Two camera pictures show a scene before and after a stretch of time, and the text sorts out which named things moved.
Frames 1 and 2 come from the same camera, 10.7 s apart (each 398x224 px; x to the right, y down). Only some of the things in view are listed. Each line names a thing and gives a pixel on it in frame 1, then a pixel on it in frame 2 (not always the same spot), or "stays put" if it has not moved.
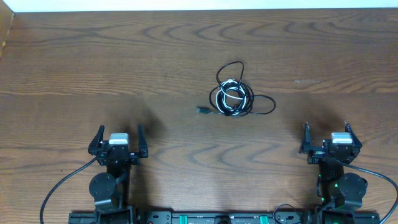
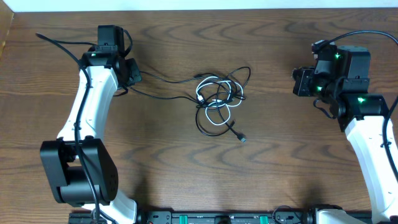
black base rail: x=280 y=217 stays put
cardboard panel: x=6 y=17 stays put
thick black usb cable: x=233 y=98 to x=240 y=136
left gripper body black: x=118 y=152 to x=134 y=73
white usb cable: x=231 y=98 to x=219 y=102
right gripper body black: x=316 y=154 to x=309 y=84
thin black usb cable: x=240 y=81 to x=209 y=104
